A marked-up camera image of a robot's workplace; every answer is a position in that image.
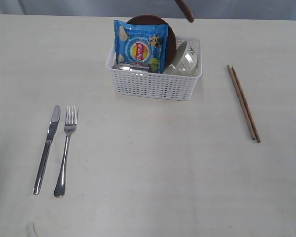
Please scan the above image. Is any silver foil packet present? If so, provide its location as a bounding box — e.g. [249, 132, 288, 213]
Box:
[117, 63, 150, 72]

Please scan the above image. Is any silver metal table knife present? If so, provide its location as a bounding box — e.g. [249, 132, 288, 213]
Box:
[33, 105, 61, 195]

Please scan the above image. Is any silver metal fork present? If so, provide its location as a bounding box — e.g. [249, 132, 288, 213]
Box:
[54, 105, 78, 198]

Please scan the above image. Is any white ceramic bowl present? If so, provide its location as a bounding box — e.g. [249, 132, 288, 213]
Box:
[163, 41, 198, 77]

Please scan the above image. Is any brown round wooden plate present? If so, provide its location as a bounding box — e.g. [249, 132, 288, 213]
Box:
[127, 14, 177, 68]

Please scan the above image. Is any white perforated plastic basket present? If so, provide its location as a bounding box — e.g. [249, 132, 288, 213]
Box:
[106, 36, 202, 101]

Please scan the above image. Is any dark red wooden spoon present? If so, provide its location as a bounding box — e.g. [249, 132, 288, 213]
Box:
[175, 0, 194, 23]

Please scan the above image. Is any blue chips snack bag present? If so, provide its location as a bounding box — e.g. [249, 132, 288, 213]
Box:
[114, 20, 168, 74]

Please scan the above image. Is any wooden chopstick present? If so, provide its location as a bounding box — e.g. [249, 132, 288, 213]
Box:
[227, 65, 256, 140]
[230, 66, 261, 143]

